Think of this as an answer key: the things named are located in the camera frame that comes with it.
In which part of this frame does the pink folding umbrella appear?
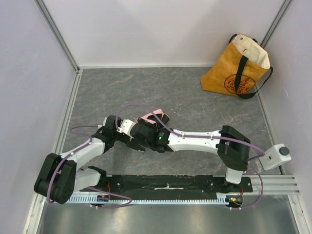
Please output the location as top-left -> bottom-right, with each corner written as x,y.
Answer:
141,109 -> 170,128

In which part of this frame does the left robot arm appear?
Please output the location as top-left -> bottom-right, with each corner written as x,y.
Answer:
34,116 -> 124,204

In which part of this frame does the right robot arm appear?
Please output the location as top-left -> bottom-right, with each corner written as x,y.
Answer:
120,119 -> 250,184

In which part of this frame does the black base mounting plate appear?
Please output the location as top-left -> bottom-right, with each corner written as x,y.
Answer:
95,175 -> 253,200

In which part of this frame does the yellow Trader Joe's tote bag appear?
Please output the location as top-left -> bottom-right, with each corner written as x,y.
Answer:
200,34 -> 273,99

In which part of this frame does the white box with grey knob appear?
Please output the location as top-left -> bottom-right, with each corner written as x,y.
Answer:
259,143 -> 292,171

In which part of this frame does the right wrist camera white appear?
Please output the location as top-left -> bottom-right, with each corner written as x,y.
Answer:
117,119 -> 136,137

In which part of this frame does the light blue cable duct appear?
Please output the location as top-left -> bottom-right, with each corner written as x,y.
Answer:
65,192 -> 232,205

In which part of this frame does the aluminium rail frame front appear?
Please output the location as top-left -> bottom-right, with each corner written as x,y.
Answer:
35,174 -> 303,195

